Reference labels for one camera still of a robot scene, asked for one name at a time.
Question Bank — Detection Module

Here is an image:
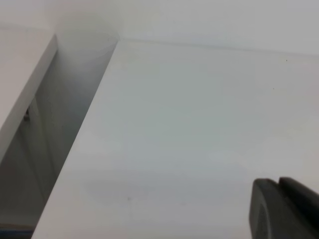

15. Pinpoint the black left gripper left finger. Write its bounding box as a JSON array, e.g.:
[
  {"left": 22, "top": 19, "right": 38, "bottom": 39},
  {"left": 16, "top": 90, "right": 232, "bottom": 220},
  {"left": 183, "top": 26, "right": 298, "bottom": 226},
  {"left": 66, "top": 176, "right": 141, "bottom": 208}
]
[{"left": 249, "top": 179, "right": 319, "bottom": 239}]

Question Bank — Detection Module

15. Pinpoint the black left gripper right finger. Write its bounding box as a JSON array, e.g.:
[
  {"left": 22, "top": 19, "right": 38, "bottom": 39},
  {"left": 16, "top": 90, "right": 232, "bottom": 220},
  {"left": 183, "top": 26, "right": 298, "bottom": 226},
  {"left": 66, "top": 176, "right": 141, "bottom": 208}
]
[{"left": 279, "top": 177, "right": 319, "bottom": 231}]

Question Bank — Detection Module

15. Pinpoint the white adjacent table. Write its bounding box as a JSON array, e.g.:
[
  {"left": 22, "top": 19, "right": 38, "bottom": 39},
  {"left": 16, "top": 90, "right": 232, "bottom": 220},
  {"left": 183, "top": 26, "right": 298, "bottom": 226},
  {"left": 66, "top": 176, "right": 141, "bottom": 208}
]
[{"left": 0, "top": 23, "right": 57, "bottom": 156}]

